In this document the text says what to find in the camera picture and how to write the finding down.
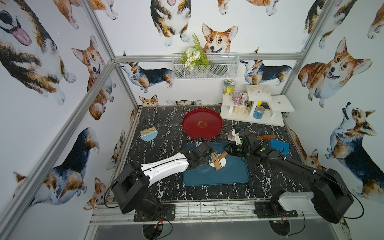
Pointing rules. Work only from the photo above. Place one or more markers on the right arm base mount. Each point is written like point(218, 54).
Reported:
point(267, 209)

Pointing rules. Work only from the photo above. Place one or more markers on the metal scraper wooden handle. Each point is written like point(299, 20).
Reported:
point(267, 136)

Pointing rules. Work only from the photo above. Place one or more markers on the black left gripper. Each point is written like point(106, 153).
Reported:
point(205, 151)

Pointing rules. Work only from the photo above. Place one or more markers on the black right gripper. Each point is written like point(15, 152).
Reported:
point(237, 147)

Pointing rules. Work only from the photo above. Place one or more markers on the white tiered shelf stand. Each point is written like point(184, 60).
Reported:
point(258, 93)

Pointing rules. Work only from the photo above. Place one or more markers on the artificial green white plant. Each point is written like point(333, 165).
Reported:
point(194, 56)

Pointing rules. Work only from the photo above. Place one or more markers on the blue rectangular tray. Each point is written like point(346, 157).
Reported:
point(235, 171)

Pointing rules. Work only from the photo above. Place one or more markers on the purple flower pot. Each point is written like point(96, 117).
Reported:
point(240, 101)

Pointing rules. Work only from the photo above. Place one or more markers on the blue dustpan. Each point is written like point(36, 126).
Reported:
point(280, 146)

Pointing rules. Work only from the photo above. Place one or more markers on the wooden dough roller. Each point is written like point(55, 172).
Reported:
point(220, 156)

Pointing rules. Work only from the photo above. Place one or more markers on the blue bottle yellow cap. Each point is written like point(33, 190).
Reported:
point(259, 111)

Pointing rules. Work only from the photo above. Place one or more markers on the round red tray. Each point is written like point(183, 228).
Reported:
point(202, 122)

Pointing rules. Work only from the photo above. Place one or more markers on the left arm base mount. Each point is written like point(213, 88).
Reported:
point(163, 212)

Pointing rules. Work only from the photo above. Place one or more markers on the white wire wall basket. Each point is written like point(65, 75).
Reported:
point(222, 66)

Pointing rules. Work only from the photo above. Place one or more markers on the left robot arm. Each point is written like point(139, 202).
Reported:
point(130, 188)

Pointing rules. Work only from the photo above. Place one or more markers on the yellow green can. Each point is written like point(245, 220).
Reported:
point(229, 87)

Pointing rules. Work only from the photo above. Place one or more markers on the white dough piece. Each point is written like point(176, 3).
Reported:
point(222, 162)

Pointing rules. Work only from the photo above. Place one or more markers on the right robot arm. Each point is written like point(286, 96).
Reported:
point(327, 193)

